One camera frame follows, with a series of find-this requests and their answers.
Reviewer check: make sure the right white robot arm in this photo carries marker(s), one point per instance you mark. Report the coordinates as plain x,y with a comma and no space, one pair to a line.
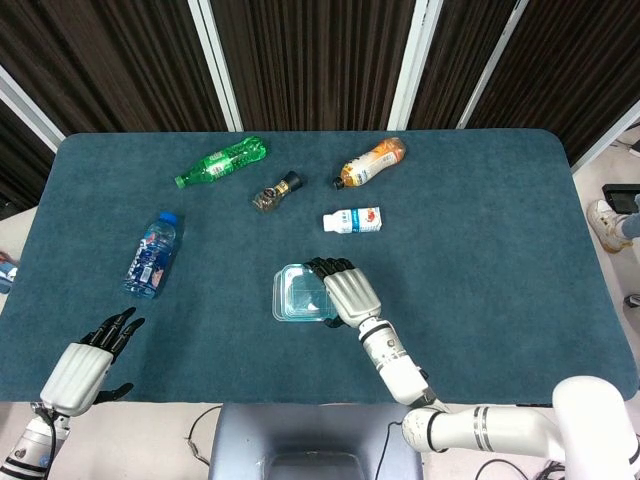
395,365

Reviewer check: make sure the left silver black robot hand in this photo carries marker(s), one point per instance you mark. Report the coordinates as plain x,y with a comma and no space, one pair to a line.
75,375

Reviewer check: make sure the glass pepper grinder black cap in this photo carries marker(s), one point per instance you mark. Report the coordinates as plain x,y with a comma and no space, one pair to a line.
272,192

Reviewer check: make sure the teal velvet tablecloth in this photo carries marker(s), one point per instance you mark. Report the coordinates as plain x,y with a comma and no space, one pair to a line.
450,250

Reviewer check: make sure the dark brown slatted partition panel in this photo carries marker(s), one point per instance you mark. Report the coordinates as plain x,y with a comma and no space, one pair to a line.
20,165
460,55
315,60
570,60
110,60

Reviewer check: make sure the clear plastic food container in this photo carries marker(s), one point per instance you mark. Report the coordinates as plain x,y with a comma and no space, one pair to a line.
278,292

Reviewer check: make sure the green plastic soda bottle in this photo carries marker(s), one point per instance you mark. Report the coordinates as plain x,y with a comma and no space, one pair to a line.
220,162

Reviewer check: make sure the white sneaker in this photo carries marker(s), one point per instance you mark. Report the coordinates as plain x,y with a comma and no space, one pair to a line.
605,225

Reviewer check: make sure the blue-capped water bottle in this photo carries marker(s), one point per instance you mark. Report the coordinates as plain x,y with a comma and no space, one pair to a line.
150,260

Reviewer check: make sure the black flat device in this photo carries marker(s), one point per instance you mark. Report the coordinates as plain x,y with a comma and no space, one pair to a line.
622,196

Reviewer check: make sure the blue transparent container lid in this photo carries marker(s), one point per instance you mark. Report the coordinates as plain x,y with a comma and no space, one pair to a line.
305,300

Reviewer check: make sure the white milk bottle blue label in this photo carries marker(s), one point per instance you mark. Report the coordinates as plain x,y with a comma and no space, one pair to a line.
355,221

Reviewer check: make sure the blue jeans leg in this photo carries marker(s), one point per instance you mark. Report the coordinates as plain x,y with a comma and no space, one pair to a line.
631,225

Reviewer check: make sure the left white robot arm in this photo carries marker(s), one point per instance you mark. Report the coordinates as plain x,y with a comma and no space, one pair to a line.
30,445

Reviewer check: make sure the grey-blue robot torso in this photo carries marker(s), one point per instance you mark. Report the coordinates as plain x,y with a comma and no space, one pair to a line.
310,430

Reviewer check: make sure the orange tea bottle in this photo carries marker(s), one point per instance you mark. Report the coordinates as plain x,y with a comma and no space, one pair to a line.
370,162

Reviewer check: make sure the white partition frame post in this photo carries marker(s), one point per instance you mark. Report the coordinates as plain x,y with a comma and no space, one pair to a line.
30,114
492,65
605,142
217,65
411,65

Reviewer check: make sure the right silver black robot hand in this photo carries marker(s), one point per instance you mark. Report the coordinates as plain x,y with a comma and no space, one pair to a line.
352,297

